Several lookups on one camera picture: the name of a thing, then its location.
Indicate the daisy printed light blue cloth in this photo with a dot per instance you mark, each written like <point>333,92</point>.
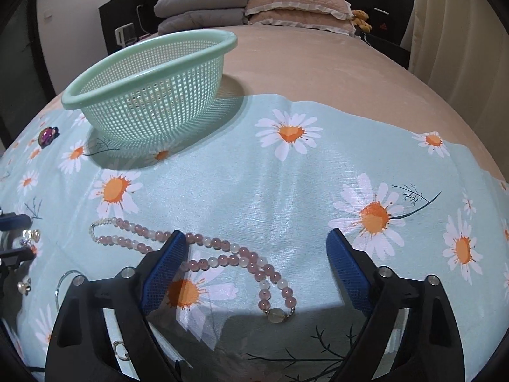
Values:
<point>258,191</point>

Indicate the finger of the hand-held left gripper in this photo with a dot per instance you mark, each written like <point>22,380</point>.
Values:
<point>16,255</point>
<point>16,221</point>

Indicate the green plastic mesh basket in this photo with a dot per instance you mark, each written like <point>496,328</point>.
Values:
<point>159,99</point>

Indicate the pink frilled pillow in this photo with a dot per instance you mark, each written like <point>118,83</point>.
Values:
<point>298,0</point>
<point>306,22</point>

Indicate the silver pearl earring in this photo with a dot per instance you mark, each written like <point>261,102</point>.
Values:
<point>31,236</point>
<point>24,286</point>

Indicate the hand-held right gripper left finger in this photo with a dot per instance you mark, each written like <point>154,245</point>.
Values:
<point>167,270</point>

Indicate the purple gem brooch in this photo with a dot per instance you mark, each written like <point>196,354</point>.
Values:
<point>47,136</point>

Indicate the white bedside device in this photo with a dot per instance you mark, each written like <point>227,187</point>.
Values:
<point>124,35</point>

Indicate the dark cabinet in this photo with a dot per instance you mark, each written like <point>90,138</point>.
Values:
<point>28,67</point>

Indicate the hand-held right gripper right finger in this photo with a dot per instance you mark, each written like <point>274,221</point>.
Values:
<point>350,270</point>

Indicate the beige bed blanket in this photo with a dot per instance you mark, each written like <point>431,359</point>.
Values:
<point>318,67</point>

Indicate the yellow plush toy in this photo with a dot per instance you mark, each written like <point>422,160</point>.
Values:
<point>361,19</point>

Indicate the cream curtain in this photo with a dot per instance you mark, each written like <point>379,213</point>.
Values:
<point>457,28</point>

